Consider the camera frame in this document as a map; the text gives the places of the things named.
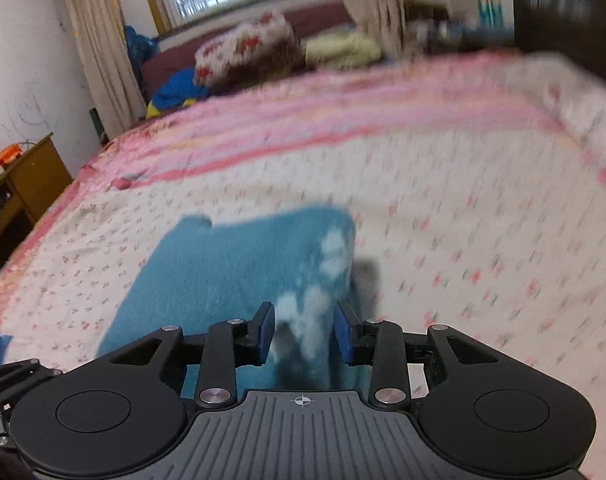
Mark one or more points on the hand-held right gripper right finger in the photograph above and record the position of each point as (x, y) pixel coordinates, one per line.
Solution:
(341, 335)

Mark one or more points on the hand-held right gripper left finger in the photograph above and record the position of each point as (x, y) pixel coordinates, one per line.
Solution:
(269, 332)

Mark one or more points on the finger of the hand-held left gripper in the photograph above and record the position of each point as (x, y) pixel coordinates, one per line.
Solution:
(23, 372)

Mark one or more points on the teal fleece garment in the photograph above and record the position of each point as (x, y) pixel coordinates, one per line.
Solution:
(223, 270)

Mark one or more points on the pink floral bed blanket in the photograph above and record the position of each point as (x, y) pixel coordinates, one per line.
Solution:
(433, 185)

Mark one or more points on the wooden side cabinet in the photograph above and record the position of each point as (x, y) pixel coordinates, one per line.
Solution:
(38, 175)

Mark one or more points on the orange toy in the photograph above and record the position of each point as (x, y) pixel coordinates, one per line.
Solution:
(8, 155)

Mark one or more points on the blue and yellow clothing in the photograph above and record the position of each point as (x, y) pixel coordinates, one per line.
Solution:
(178, 87)

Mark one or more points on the cream folded blanket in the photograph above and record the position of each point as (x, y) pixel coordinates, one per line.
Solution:
(338, 47)

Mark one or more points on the red floral pillow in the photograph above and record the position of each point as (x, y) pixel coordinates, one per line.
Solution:
(243, 40)

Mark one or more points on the blue bag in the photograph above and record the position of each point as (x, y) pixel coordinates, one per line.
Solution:
(138, 45)

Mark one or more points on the dark nightstand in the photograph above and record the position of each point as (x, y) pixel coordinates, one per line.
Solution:
(458, 40)

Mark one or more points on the beige curtain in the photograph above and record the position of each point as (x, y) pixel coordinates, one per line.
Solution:
(103, 50)
(373, 0)

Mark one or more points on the white floral pillow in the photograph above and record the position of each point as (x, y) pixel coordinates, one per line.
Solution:
(593, 105)

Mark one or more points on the yellow and blue toy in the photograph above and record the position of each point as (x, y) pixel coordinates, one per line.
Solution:
(485, 0)

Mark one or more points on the dark wooden headboard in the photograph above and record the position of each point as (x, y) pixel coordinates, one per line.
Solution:
(568, 10)

